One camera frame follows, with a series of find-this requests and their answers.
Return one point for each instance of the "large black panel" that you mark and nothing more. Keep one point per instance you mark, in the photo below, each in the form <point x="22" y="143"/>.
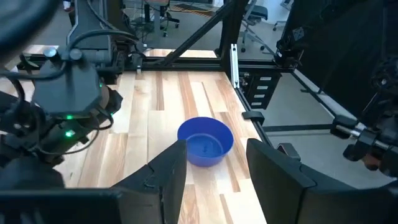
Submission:
<point x="335" y="46"/>

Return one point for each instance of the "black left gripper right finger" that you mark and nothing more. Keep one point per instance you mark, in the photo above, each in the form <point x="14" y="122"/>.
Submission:
<point x="280" y="186"/>

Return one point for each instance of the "black frame edge clip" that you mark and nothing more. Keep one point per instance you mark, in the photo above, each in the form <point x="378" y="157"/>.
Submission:
<point x="253" y="116"/>
<point x="289" y="151"/>

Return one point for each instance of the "dark desk with chair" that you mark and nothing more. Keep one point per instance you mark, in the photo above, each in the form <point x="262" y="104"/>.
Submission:
<point x="155" y="15"/>

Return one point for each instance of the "silver frame corner bracket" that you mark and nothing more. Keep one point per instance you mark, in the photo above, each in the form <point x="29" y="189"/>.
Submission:
<point x="234" y="65"/>

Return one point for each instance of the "black drawer unit white labels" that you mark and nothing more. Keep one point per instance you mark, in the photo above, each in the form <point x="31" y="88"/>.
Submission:
<point x="264" y="90"/>

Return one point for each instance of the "black mechanical arm with rod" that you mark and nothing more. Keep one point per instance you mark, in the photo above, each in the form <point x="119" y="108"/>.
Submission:
<point x="373" y="140"/>

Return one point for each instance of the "black office chair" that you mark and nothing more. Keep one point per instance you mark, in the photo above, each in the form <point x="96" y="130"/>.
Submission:
<point x="256" y="15"/>

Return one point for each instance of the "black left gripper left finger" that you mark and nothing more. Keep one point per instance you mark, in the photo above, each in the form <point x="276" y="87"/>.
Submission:
<point x="164" y="174"/>

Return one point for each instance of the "blue plastic mini bowl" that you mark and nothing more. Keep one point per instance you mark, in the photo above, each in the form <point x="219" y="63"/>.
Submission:
<point x="205" y="143"/>

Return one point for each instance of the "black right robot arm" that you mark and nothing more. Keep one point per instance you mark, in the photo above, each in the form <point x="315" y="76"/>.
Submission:
<point x="90" y="31"/>

